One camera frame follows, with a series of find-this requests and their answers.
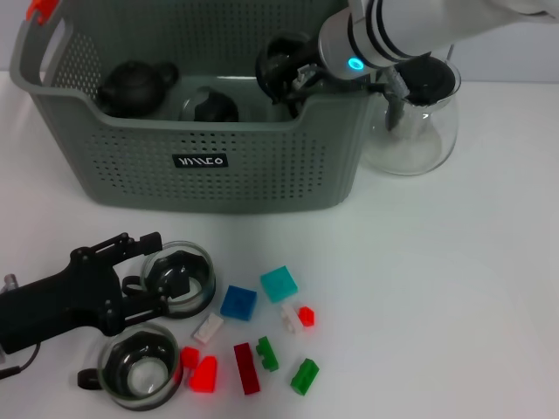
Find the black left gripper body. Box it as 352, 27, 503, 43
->
0, 246, 126, 354

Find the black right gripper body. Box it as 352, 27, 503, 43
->
283, 65, 372, 119

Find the glass teacup black sleeve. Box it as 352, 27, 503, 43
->
121, 240, 217, 319
176, 86, 240, 123
255, 31, 324, 106
77, 321, 183, 411

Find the red sloped toy brick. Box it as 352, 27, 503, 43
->
188, 354, 218, 394

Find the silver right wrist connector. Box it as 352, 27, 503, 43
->
293, 62, 321, 91

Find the white flat toy plate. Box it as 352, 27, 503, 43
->
191, 313, 224, 344

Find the grey perforated plastic basket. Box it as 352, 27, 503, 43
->
8, 0, 394, 215

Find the blue square toy brick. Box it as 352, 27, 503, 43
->
219, 285, 258, 323

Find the glass teapot black lid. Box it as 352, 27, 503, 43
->
361, 56, 462, 176

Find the dark red long brick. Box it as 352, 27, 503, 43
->
232, 342, 262, 396

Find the green toy brick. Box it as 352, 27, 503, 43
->
255, 335, 280, 372
290, 357, 320, 397

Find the cyan square toy brick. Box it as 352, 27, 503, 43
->
259, 264, 300, 303

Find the white toy brick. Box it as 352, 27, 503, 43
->
279, 302, 304, 335

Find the dark clay teapot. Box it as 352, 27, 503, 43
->
95, 59, 179, 119

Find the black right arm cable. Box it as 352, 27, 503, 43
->
322, 65, 414, 106

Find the orange basket handle clip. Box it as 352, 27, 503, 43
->
25, 0, 60, 25

